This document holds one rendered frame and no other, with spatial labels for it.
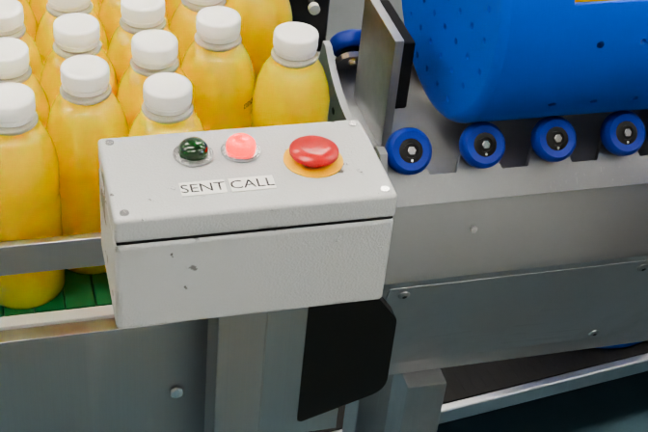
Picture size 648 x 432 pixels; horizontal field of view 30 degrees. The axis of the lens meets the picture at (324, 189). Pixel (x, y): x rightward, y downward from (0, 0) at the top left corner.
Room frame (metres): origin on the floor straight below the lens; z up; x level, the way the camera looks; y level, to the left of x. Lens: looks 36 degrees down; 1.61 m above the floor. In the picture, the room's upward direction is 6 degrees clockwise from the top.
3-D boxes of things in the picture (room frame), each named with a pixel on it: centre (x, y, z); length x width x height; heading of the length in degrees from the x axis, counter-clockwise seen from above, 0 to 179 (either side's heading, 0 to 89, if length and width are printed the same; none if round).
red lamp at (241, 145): (0.72, 0.06, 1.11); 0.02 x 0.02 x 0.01
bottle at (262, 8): (1.05, 0.08, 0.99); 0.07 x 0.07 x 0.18
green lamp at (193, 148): (0.71, 0.10, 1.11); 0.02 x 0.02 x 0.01
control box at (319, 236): (0.70, 0.06, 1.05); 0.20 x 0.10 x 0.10; 108
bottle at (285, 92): (0.92, 0.04, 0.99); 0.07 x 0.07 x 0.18
